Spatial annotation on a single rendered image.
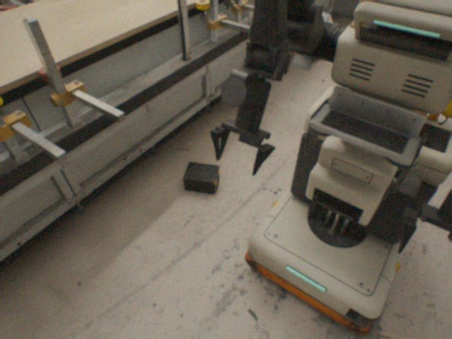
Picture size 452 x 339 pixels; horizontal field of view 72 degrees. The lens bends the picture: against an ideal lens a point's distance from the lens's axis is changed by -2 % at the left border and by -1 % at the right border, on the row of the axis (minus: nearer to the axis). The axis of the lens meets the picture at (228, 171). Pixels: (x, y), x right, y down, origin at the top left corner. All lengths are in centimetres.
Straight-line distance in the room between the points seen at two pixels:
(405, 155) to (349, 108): 18
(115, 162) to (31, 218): 55
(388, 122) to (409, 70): 13
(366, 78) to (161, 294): 132
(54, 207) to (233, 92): 150
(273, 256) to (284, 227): 15
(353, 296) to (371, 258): 20
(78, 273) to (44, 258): 23
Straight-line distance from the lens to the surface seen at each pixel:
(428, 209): 66
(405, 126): 85
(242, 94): 60
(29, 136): 125
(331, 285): 143
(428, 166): 126
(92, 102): 132
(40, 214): 195
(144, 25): 182
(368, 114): 86
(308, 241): 150
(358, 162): 98
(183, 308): 163
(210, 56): 198
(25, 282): 196
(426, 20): 71
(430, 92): 83
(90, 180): 200
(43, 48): 133
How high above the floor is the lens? 151
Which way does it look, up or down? 46 degrees down
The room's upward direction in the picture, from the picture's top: straight up
